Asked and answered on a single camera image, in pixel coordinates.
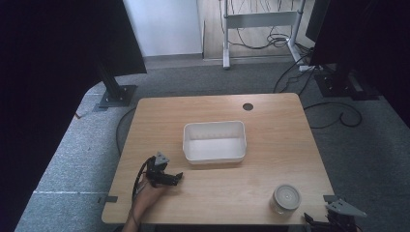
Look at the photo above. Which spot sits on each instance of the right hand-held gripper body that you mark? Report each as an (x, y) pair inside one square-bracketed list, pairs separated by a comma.
[(344, 211)]

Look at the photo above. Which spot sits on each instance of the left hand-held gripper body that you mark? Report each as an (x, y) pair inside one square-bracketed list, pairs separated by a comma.
[(157, 169)]

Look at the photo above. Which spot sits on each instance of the white plastic bin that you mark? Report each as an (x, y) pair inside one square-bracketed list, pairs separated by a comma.
[(214, 143)]

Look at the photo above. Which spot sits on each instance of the person's left hand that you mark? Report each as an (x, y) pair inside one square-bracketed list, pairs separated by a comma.
[(150, 194)]

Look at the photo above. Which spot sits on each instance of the black metal stand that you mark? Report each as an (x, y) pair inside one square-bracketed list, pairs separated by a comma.
[(112, 88)]

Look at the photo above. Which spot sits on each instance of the dark round table grommet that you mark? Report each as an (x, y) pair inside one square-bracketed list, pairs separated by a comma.
[(248, 107)]

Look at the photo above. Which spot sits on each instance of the black stand base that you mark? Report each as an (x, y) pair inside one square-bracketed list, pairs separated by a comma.
[(346, 87)]

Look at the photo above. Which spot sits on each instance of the black curtain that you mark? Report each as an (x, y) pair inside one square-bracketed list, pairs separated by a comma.
[(370, 38), (48, 80)]

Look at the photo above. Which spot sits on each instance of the white power strip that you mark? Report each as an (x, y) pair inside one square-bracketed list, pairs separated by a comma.
[(307, 67)]

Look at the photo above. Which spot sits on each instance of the grey table bracket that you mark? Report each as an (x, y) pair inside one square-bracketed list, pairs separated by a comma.
[(330, 198), (109, 199)]

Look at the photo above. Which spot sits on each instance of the white desk frame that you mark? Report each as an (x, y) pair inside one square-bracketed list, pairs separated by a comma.
[(261, 20)]

